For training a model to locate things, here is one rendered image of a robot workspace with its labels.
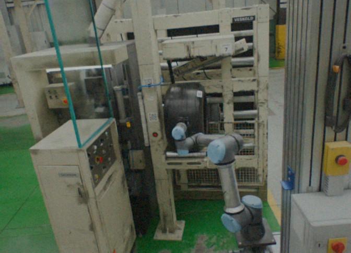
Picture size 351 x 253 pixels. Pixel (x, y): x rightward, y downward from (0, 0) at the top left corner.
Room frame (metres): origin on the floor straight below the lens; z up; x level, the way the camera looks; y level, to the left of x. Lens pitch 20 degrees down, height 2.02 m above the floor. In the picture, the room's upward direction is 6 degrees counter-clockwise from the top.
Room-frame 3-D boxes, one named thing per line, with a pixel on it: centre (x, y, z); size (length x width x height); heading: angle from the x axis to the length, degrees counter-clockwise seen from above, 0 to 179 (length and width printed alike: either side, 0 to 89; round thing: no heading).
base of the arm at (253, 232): (1.47, -0.39, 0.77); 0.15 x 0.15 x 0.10
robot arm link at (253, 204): (1.47, -0.39, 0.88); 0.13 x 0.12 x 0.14; 125
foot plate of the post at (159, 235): (2.41, 0.17, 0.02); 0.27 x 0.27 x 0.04; 78
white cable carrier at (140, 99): (2.40, 0.26, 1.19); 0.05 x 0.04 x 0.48; 168
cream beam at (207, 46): (2.64, -0.26, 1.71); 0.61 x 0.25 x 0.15; 78
